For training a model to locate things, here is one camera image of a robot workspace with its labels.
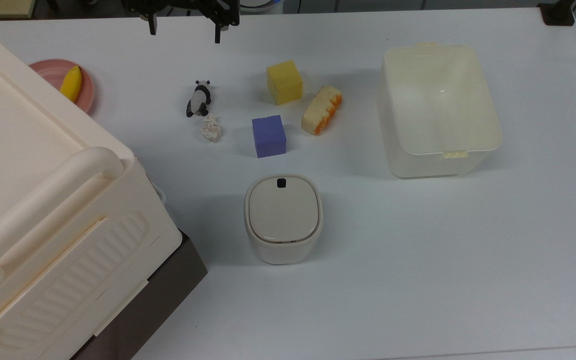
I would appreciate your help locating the toasted bread slice toy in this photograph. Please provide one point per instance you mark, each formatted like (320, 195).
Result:
(320, 111)

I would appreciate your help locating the purple foam cube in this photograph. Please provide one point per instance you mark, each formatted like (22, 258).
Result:
(269, 136)

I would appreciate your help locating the pink plate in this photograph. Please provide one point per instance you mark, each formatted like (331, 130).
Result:
(87, 95)

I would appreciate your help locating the yellow toy banana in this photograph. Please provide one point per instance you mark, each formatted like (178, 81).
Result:
(71, 84)

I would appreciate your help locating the cream plastic basket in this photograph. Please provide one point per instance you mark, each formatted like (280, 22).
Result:
(438, 100)

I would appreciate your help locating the black white panda figurine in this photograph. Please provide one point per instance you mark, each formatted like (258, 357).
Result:
(200, 98)

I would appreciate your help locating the yellow foam cube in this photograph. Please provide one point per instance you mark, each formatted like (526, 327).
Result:
(285, 82)

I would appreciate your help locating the beige lidded trash bin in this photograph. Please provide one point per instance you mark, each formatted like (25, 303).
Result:
(283, 215)

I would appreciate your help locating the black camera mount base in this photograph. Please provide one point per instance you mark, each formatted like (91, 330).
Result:
(558, 12)

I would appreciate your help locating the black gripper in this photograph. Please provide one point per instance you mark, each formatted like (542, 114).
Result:
(183, 5)

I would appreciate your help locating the small white crumpled figurine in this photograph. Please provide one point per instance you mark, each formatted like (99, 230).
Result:
(211, 129)

